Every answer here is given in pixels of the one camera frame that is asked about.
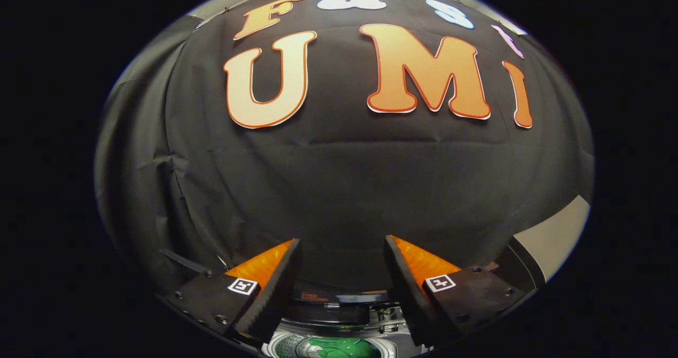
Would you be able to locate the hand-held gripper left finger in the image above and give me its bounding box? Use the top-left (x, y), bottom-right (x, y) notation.
top-left (162, 238), bottom-right (302, 348)

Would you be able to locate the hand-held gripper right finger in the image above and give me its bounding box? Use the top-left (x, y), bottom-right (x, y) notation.
top-left (383, 235), bottom-right (528, 348)

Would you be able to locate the white washing machine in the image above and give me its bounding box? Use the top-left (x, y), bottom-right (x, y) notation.
top-left (261, 302), bottom-right (424, 358)

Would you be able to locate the green polo shirt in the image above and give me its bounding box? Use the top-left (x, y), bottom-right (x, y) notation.
top-left (305, 337), bottom-right (382, 358)

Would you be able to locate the black backdrop cloth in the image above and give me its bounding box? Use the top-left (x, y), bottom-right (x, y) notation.
top-left (94, 0), bottom-right (595, 295)

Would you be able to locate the black strap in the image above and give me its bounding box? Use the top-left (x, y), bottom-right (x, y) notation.
top-left (159, 248), bottom-right (212, 275)

